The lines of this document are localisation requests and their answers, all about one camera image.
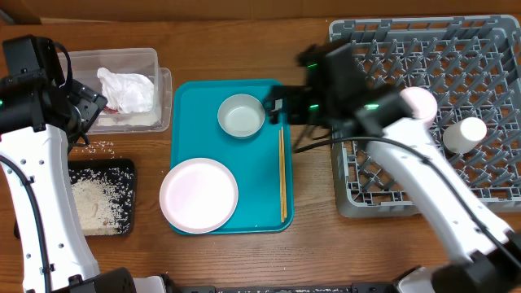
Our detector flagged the red snack wrapper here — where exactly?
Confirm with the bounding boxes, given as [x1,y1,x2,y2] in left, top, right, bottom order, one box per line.
[103,107,119,114]

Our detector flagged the white napkin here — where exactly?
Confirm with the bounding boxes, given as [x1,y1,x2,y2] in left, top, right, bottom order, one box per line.
[96,112,160,127]
[97,68,155,114]

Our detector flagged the grey metal bowl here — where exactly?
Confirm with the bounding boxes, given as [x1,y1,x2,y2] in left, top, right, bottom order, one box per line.
[217,94,265,138]

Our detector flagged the large white dinner plate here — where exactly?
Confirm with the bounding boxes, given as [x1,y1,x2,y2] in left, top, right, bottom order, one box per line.
[159,158,239,234]

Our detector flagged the small white plate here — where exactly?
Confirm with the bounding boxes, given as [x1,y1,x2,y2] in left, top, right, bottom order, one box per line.
[400,86,438,130]

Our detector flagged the white paper cup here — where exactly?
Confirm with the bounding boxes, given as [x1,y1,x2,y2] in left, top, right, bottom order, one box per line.
[442,117,488,154]

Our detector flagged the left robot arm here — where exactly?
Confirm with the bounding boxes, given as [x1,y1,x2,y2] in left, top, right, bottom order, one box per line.
[1,35,176,293]

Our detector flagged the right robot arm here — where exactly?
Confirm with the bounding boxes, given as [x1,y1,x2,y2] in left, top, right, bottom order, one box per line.
[263,41,520,292]

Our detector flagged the clear plastic waste bin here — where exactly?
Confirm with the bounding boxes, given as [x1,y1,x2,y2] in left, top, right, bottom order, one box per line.
[59,48,173,134]

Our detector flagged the scattered rice grains on table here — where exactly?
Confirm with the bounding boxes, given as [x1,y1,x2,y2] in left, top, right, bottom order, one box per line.
[69,140,121,160]

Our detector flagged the teal plastic serving tray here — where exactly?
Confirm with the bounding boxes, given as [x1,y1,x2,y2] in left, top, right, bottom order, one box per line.
[170,79,295,234]

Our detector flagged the black rectangular tray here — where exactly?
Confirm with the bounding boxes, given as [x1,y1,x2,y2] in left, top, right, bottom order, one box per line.
[13,158,138,237]

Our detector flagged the pile of rice in tray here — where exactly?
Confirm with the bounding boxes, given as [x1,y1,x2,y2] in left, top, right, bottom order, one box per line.
[68,167,135,236]

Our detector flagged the grey plastic dish rack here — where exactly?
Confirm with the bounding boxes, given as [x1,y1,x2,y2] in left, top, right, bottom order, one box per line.
[329,15,520,213]

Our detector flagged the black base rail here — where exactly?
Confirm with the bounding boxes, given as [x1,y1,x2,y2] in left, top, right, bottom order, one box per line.
[166,280,397,293]

